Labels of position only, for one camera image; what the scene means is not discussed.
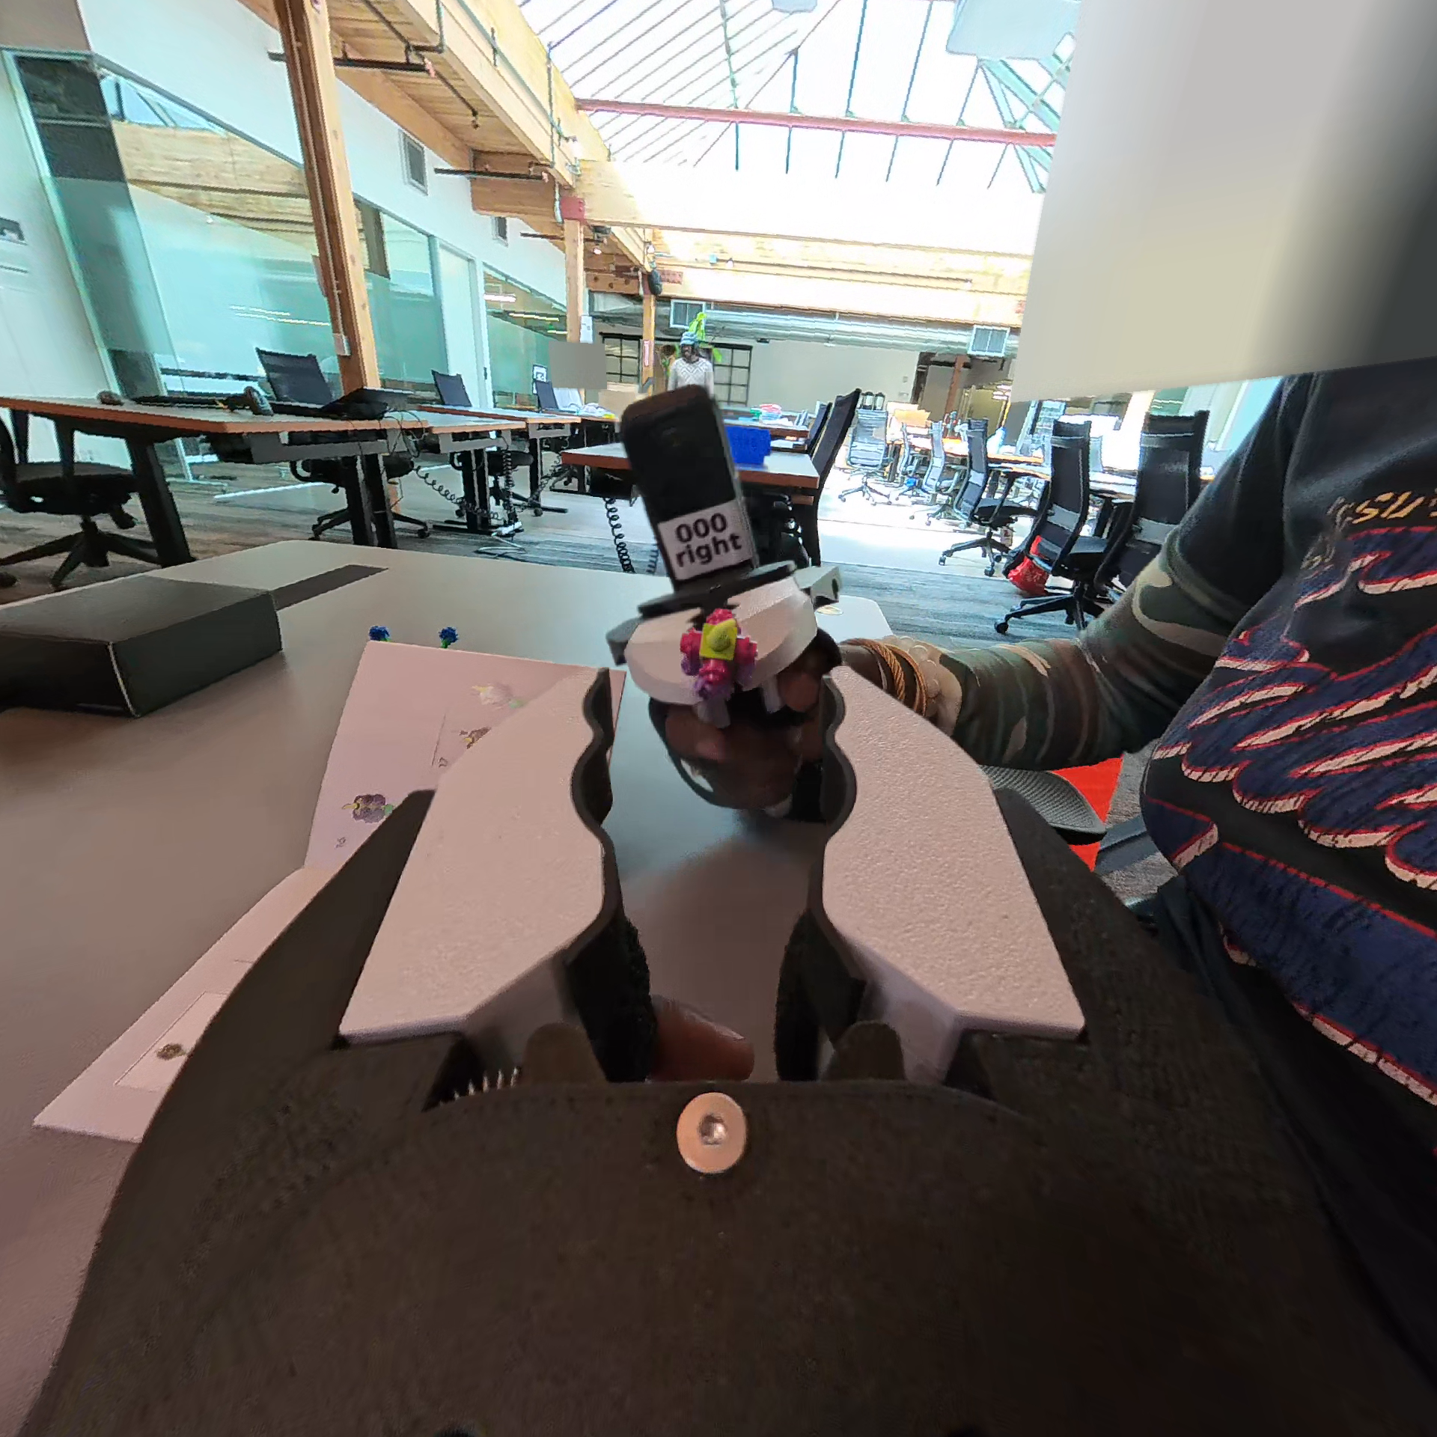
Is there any white instruction booklet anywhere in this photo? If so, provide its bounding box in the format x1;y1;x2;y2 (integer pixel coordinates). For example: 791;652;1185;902
33;640;606;1146

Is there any grey desk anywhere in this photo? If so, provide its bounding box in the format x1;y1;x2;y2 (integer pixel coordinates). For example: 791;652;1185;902
0;539;899;1437

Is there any black chair armrest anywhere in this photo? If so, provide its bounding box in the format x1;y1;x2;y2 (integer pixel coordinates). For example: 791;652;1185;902
988;765;1106;843

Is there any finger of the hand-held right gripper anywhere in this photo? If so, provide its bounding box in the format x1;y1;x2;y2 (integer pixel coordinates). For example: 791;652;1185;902
624;602;721;708
725;580;822;718

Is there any matte black box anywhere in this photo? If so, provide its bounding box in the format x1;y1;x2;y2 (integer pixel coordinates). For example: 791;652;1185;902
0;578;283;715

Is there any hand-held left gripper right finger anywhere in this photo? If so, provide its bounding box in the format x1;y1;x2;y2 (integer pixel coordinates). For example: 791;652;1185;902
774;667;1085;1079

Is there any wooden table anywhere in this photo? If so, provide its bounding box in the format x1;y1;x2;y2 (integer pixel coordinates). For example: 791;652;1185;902
0;393;483;563
562;438;827;575

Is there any orange traffic cone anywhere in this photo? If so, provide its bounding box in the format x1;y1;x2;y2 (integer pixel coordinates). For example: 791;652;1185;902
1044;753;1123;821

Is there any person's right hand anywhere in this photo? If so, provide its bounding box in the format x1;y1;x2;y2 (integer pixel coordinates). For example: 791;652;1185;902
658;636;855;814

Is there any person's dark clothing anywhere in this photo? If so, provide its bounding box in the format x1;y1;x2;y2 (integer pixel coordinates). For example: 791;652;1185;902
1089;359;1437;1372

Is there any person's right forearm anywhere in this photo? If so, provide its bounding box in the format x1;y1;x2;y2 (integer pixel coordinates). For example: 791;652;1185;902
897;529;1258;770

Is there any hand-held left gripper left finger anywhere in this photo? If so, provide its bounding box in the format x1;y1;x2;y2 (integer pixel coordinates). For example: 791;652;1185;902
341;667;663;1079

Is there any black office chair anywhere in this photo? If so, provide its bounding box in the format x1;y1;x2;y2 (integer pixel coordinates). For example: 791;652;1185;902
938;416;1022;575
254;349;439;546
0;416;158;590
998;412;1214;630

